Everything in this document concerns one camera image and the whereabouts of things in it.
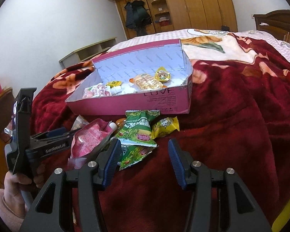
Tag grey low shelf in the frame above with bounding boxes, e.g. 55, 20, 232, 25
59, 37, 116, 68

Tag small yellow candy packet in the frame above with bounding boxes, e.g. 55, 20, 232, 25
151, 117, 180, 139

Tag hanging dark coats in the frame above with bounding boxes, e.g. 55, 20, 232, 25
125, 0, 152, 37

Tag wooden wardrobe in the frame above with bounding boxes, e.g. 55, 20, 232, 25
113, 0, 238, 34

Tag pink checked bedsheet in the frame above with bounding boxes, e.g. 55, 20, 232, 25
109, 28, 290, 63

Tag orange corn snack pack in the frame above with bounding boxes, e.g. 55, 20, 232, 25
129, 73, 166, 91

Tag person's left hand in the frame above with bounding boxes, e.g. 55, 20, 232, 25
3, 164, 45, 218

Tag clear candy pack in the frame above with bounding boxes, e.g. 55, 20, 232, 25
71, 115, 89, 131

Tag red floral blanket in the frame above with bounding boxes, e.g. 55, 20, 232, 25
30, 32, 290, 232

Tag black bag on floor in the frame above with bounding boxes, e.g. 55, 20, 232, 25
221, 25, 230, 32

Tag orange jelly cup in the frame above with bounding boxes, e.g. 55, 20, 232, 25
116, 118, 126, 128

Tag yellow jelly cup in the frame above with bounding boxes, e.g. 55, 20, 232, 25
154, 67, 171, 83

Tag wooden headboard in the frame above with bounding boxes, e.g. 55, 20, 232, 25
253, 9, 290, 43

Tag pink cardboard box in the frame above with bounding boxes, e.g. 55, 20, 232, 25
66, 39, 193, 116

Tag green pea snack bag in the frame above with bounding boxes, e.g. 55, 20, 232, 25
115, 110, 160, 148

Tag red pot on shelf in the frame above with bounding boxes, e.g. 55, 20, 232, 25
155, 17, 170, 27

